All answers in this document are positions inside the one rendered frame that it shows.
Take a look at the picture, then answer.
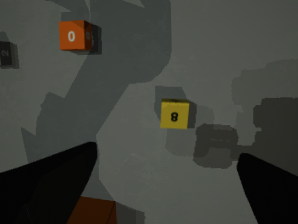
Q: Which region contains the yellow block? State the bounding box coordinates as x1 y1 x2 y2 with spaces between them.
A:
161 99 190 129

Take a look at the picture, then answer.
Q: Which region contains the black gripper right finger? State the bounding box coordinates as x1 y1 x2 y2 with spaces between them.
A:
237 152 298 224

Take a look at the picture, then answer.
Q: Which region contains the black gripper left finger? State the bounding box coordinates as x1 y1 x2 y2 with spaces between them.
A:
0 143 97 224

